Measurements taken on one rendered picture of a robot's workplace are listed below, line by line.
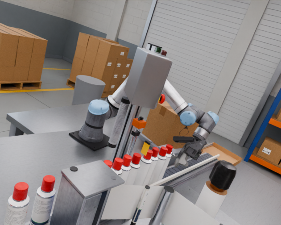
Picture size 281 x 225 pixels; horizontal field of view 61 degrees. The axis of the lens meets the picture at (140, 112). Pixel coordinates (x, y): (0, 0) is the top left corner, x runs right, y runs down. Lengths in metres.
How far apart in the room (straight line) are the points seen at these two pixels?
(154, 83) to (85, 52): 4.35
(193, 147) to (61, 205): 0.81
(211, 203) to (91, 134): 0.79
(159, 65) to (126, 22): 5.82
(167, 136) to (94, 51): 3.62
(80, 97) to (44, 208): 3.03
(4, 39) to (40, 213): 3.63
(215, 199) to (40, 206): 0.62
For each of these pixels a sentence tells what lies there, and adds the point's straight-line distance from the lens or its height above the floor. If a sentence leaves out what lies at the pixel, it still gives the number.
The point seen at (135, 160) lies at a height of 1.07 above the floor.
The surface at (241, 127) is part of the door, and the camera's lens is 5.49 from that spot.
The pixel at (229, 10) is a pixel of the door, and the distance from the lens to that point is 5.64.
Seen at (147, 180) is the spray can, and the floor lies 0.93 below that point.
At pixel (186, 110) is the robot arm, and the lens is 1.22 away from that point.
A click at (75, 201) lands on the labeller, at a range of 0.64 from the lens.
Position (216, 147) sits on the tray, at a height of 0.84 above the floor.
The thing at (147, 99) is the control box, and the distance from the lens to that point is 0.85.
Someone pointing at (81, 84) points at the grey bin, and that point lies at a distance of 3.64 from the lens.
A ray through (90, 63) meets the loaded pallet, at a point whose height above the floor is 0.64.
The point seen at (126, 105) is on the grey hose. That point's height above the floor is 1.26.
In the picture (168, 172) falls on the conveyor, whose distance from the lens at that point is 1.35.
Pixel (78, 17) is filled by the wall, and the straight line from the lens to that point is 7.72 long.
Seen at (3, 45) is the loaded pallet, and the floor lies 0.71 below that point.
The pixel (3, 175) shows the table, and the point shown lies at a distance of 1.14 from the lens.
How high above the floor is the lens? 1.53
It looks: 18 degrees down
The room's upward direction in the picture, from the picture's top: 19 degrees clockwise
